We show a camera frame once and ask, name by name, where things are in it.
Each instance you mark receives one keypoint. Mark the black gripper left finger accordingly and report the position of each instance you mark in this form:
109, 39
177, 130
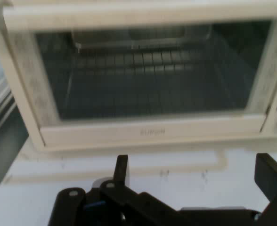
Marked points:
110, 207

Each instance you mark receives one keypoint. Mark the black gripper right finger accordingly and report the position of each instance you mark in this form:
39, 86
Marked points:
275, 183

